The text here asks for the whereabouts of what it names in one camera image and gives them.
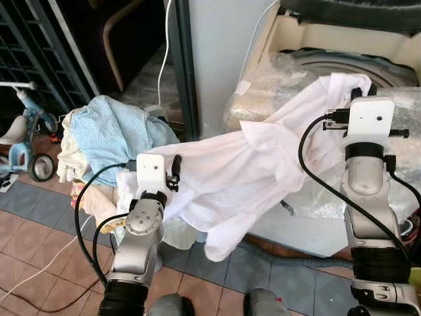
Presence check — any white garment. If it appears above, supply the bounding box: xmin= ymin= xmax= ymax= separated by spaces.
xmin=160 ymin=72 xmax=373 ymax=263

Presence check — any dark metal gate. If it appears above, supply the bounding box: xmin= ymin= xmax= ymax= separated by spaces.
xmin=0 ymin=0 xmax=94 ymax=114

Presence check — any brown wooden chair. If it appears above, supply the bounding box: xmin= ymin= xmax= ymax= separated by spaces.
xmin=100 ymin=0 xmax=166 ymax=94

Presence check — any white floor cable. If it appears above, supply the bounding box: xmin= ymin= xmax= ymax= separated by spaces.
xmin=0 ymin=214 xmax=96 ymax=305

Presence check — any light blue dotted garment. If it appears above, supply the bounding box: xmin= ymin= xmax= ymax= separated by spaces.
xmin=68 ymin=95 xmax=180 ymax=186

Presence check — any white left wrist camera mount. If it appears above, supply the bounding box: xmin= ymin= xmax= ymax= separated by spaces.
xmin=136 ymin=154 xmax=166 ymax=194

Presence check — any white hanging cable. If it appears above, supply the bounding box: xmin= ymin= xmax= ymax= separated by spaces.
xmin=157 ymin=0 xmax=174 ymax=107

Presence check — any dark door frame post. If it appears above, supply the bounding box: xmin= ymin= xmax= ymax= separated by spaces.
xmin=167 ymin=0 xmax=202 ymax=143

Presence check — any small pale bucket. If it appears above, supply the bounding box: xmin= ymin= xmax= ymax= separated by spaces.
xmin=397 ymin=219 xmax=416 ymax=243

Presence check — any green plastic basket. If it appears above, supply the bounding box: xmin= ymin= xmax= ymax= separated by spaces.
xmin=408 ymin=267 xmax=421 ymax=292

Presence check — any grey left robot leg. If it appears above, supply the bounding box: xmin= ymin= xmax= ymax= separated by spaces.
xmin=146 ymin=292 xmax=195 ymax=316

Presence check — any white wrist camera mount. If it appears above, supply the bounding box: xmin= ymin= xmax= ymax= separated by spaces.
xmin=136 ymin=154 xmax=166 ymax=194
xmin=341 ymin=97 xmax=396 ymax=156

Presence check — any light blue child tricycle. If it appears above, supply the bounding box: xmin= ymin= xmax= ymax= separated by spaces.
xmin=0 ymin=82 xmax=61 ymax=193

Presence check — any cream cloth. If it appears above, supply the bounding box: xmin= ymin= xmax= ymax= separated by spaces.
xmin=57 ymin=111 xmax=87 ymax=184

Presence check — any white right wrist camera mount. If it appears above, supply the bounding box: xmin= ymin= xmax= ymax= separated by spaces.
xmin=341 ymin=97 xmax=396 ymax=156

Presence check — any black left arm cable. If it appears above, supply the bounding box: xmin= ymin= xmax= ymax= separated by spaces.
xmin=74 ymin=161 xmax=139 ymax=285

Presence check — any pink floral cloth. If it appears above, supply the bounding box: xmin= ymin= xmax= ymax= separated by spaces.
xmin=71 ymin=180 xmax=130 ymax=235

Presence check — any pale green laundry stand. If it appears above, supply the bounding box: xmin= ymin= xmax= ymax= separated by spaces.
xmin=155 ymin=216 xmax=201 ymax=252

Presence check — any grey robot leg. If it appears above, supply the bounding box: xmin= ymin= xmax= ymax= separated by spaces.
xmin=242 ymin=288 xmax=291 ymax=316
xmin=146 ymin=292 xmax=195 ymax=316

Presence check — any dark washing machine lid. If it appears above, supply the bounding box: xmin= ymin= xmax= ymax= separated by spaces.
xmin=279 ymin=0 xmax=421 ymax=35

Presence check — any grey right robot leg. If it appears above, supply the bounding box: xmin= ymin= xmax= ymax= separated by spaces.
xmin=242 ymin=288 xmax=291 ymax=316

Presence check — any beige top-load washing machine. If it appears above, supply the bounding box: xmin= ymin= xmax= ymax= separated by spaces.
xmin=222 ymin=0 xmax=421 ymax=259

